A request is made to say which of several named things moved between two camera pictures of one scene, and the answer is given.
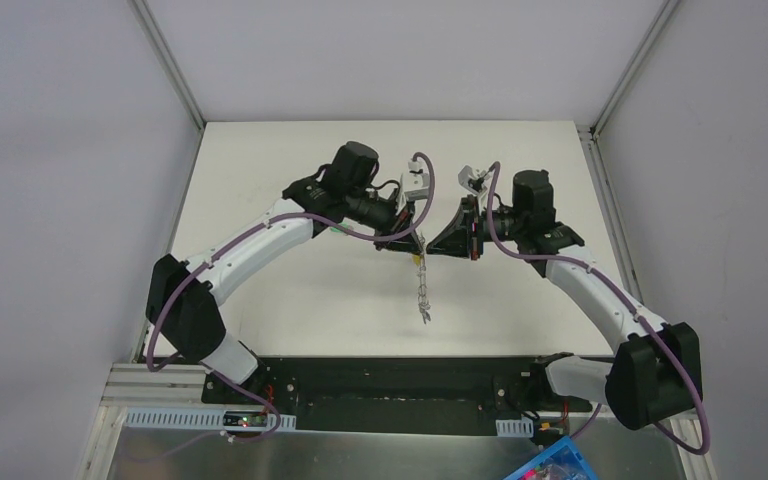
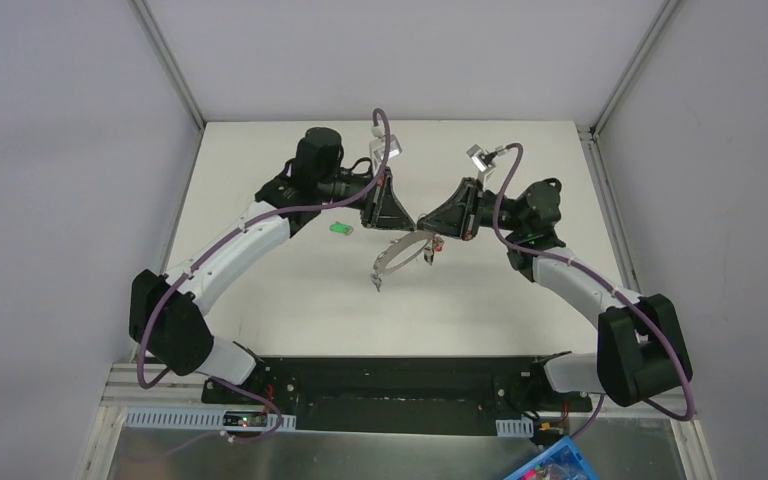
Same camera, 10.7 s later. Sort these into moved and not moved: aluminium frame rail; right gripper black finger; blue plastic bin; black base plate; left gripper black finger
Moved: right gripper black finger; left gripper black finger
Not moved: black base plate; aluminium frame rail; blue plastic bin
